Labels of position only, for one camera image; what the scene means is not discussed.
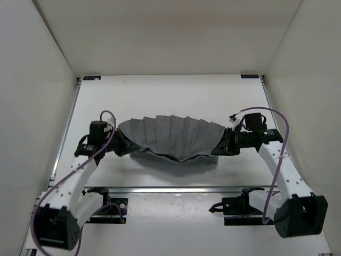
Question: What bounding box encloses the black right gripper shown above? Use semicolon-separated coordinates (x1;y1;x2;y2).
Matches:
212;127;254;156

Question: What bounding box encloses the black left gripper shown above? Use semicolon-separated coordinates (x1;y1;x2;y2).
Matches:
103;125;141;155

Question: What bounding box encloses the grey pleated skirt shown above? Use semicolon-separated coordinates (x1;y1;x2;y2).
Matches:
117;115;225;165

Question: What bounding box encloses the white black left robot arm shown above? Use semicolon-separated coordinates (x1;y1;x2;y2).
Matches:
30;121;140;255

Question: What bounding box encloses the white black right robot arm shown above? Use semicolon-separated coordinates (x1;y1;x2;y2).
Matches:
209;113;328;238

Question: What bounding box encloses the blue label sticker right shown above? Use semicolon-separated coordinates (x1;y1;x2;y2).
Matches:
240;74;259;79

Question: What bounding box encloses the blue label sticker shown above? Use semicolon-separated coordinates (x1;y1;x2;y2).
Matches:
83;76;101;81
240;74;259;79

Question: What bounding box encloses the blue label sticker left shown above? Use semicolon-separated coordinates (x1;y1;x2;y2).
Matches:
83;76;101;81

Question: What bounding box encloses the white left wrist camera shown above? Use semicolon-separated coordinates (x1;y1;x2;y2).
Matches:
107;117;116;130

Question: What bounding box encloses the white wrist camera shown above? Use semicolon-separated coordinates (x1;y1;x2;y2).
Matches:
107;117;116;130
229;113;243;130

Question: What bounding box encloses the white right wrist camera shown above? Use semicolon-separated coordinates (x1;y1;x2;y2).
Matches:
229;113;243;130

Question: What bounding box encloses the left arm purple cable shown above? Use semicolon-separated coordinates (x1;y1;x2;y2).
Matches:
31;110;126;254

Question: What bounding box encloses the aluminium table edge rail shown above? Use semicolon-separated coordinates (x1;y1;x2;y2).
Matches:
106;186;280;195

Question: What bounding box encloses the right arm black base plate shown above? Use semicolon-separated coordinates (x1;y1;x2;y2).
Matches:
222;196;264;226

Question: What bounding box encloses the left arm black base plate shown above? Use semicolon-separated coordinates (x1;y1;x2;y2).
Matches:
87;197;128;225

